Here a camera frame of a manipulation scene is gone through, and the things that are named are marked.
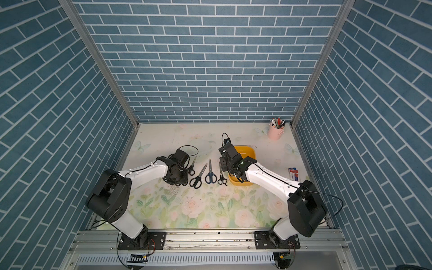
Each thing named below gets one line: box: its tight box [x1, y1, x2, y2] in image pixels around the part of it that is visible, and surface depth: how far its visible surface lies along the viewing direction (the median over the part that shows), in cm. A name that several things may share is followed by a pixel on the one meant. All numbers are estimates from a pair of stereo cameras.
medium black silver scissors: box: [189, 163, 208, 189], surface depth 93 cm
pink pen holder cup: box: [268, 117, 286, 141], surface depth 110 cm
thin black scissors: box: [217, 169, 228, 187], surface depth 95 cm
